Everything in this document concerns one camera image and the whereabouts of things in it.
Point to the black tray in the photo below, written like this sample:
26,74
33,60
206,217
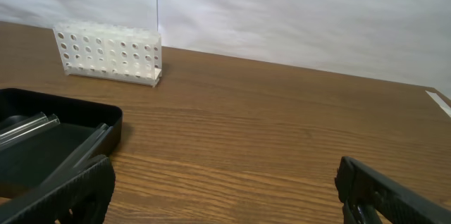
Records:
31,160

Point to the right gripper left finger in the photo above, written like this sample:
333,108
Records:
70,199

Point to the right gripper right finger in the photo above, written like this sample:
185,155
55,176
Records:
387,203

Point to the white test tube rack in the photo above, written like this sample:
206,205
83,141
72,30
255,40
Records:
105,55

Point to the clear test tube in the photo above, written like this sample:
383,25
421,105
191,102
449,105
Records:
31,133
95,146
24,123
79,149

